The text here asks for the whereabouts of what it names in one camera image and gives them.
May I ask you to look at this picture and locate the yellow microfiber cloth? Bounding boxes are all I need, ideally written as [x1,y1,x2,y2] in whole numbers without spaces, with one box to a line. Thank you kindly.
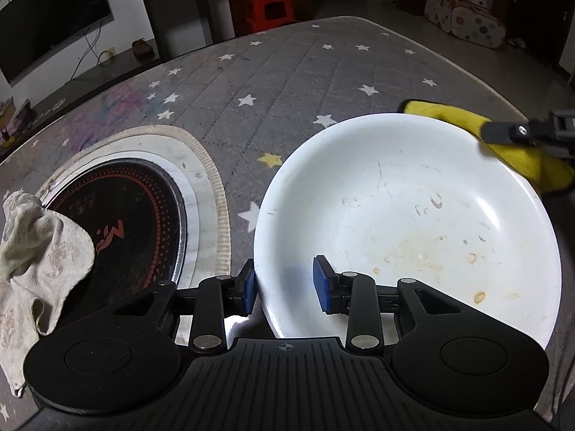
[397,99,574,194]

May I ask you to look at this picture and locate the white ceramic bowl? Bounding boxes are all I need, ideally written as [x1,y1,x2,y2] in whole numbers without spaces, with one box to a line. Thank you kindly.
[253,114,561,346]

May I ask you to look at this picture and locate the round black induction cooktop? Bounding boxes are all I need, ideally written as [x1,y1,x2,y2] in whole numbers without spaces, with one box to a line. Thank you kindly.
[48,159,187,328]

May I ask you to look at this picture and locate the polka dot play tent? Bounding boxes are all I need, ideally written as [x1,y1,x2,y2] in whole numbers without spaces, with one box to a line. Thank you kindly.
[424,0,506,49]

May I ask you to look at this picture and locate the dirty white towel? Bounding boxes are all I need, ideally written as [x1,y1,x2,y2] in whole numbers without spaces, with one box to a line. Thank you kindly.
[1,190,95,398]

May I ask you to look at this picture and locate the grey star tablecloth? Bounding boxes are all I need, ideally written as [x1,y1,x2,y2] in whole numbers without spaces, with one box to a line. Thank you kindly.
[1,17,549,430]

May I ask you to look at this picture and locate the red plastic stool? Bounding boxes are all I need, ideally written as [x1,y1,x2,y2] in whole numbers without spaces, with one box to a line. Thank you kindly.
[245,0,295,33]

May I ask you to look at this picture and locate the wall power socket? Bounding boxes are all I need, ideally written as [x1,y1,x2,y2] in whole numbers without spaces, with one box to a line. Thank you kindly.
[97,48,116,63]

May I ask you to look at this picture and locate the stacked boxes by wall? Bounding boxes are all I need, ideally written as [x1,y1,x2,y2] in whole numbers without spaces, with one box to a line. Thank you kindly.
[0,97,36,149]

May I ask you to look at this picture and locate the black wall television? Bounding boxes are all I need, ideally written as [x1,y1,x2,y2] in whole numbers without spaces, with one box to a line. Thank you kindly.
[1,0,111,83]

